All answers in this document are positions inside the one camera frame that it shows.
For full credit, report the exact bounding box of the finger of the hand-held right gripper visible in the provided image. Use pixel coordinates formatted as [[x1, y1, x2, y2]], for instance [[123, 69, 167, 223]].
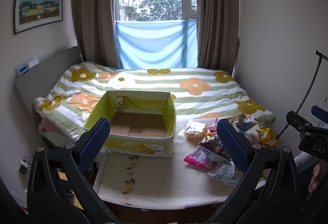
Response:
[[286, 111, 315, 135], [311, 105, 328, 122]]

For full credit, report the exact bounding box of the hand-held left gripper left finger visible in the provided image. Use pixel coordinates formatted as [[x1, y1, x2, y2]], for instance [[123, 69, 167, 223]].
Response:
[[27, 118, 116, 224]]

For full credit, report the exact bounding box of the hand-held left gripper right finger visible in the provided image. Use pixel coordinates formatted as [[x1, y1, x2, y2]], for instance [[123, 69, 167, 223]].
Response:
[[210, 118, 300, 224]]

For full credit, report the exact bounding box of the dark brown snack packet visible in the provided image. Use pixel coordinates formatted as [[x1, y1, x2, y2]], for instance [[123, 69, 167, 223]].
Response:
[[196, 134, 231, 161]]

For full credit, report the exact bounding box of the white grey snack packet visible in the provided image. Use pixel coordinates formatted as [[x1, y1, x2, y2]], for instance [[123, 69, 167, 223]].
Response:
[[206, 164, 239, 186]]

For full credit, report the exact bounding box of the gold foil snack packet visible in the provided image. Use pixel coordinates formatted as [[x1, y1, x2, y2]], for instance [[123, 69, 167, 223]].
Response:
[[256, 127, 278, 148]]

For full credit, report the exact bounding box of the pink snack packet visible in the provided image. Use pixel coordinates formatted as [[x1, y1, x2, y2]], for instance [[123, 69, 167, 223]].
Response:
[[183, 147, 218, 169]]

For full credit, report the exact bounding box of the clear bag of yellow puffs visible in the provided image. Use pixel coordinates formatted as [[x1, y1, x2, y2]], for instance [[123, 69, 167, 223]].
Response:
[[177, 120, 207, 141]]

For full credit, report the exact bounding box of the yellow cardboard box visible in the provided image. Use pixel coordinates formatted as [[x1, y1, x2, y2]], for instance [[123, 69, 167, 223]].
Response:
[[82, 90, 177, 158]]

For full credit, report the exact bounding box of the person's right hand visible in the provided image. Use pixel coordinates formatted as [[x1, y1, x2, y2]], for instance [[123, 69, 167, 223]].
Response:
[[308, 163, 321, 194]]

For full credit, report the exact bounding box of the white and blue cloth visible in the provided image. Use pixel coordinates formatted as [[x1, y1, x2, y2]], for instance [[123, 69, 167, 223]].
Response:
[[294, 151, 321, 173]]

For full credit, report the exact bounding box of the pink and white pillow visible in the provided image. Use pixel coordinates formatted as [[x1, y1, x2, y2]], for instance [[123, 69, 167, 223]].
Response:
[[38, 118, 85, 149]]

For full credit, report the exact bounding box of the green striped floral blanket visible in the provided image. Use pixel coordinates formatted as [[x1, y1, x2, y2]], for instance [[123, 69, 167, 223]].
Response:
[[33, 61, 277, 141]]

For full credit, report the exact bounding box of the cream blanket with leaf stripe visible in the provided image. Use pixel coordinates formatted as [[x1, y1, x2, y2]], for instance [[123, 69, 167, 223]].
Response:
[[93, 116, 272, 210]]

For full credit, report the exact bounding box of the grey headboard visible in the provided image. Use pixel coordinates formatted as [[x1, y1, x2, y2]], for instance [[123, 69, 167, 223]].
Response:
[[13, 46, 85, 122]]

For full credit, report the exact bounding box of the white lint roller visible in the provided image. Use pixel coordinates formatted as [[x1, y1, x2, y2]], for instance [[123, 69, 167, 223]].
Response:
[[17, 58, 39, 77]]

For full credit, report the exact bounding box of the light blue cloth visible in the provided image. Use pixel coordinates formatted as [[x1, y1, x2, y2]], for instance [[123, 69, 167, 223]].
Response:
[[115, 20, 198, 69]]

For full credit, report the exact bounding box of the brown curtain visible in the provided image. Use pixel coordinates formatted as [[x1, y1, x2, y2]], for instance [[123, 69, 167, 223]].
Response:
[[70, 0, 121, 69], [193, 0, 240, 77]]

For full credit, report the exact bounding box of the framed picture of houses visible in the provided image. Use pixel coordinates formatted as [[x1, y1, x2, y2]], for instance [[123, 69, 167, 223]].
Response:
[[14, 0, 64, 35]]

